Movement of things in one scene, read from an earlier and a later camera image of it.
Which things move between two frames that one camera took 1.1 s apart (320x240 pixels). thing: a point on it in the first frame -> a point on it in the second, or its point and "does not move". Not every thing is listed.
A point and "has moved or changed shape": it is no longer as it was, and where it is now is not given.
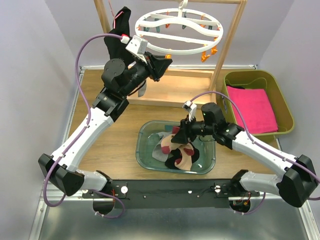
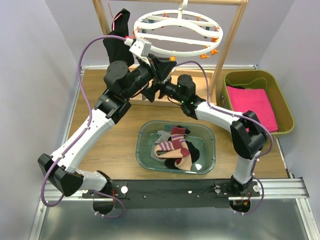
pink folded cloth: [256, 108] does not move
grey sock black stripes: [157, 152] does not move
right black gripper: [185, 131] -> [149, 93]
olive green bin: [258, 98] does not move
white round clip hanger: [179, 31] does not move
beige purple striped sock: [166, 145] -> [169, 146]
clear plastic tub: [146, 131] does not move
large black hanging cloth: [116, 47] does not move
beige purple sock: [184, 162] has moved or changed shape
